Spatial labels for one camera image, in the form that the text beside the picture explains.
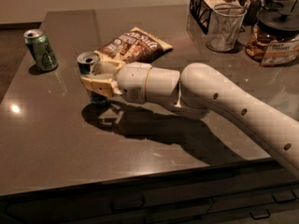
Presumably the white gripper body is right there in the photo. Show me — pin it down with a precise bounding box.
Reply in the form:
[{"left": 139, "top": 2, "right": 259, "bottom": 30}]
[{"left": 116, "top": 63, "right": 152, "bottom": 104}]

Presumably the black drawer handle middle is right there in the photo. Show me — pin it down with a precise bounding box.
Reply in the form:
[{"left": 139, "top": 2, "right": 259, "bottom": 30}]
[{"left": 249, "top": 209, "right": 270, "bottom": 220}]

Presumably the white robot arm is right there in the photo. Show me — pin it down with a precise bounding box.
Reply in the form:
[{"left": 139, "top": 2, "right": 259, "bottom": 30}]
[{"left": 79, "top": 58, "right": 299, "bottom": 176}]

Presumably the wire mesh cup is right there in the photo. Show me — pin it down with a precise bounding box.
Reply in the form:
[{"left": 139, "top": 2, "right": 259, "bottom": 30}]
[{"left": 206, "top": 3, "right": 247, "bottom": 52}]

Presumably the green soda can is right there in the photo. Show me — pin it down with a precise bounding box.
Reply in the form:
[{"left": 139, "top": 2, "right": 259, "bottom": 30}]
[{"left": 23, "top": 29, "right": 58, "bottom": 72}]

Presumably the brown chip bag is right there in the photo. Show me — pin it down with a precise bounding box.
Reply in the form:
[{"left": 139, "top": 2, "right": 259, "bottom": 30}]
[{"left": 95, "top": 27, "right": 173, "bottom": 68}]

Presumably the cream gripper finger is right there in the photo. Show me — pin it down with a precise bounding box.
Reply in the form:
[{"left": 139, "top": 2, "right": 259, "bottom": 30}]
[
  {"left": 80, "top": 76, "right": 121, "bottom": 97},
  {"left": 92, "top": 60, "right": 125, "bottom": 78}
]

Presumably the glass snack jar black lid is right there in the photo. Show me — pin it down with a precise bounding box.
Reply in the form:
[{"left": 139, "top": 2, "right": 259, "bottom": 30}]
[{"left": 246, "top": 10, "right": 299, "bottom": 66}]

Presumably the black drawer handle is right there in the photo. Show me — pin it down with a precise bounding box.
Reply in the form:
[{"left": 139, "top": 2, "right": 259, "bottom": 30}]
[
  {"left": 272, "top": 190, "right": 297, "bottom": 204},
  {"left": 110, "top": 195, "right": 145, "bottom": 213},
  {"left": 249, "top": 209, "right": 270, "bottom": 220}
]

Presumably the black drawer handle left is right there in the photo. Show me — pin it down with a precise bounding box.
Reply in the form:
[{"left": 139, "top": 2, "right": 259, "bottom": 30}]
[{"left": 110, "top": 195, "right": 145, "bottom": 213}]

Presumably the blue silver redbull can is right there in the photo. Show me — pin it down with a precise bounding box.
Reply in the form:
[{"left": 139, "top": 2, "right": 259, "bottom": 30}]
[{"left": 77, "top": 51, "right": 108, "bottom": 106}]

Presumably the black drawer handle right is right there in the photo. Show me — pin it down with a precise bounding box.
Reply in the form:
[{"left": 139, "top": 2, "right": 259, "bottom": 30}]
[{"left": 272, "top": 190, "right": 297, "bottom": 204}]

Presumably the black wire napkin holder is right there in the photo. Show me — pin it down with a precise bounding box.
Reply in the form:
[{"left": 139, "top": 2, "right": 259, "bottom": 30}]
[{"left": 190, "top": 0, "right": 250, "bottom": 34}]

